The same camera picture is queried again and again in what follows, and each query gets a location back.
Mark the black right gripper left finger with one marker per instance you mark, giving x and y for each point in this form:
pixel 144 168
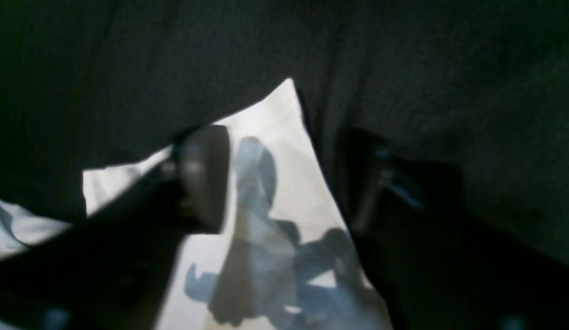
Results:
pixel 111 272

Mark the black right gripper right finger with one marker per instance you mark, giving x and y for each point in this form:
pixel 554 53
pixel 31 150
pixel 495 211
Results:
pixel 439 266

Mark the black table cloth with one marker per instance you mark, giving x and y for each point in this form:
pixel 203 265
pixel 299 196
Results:
pixel 481 85

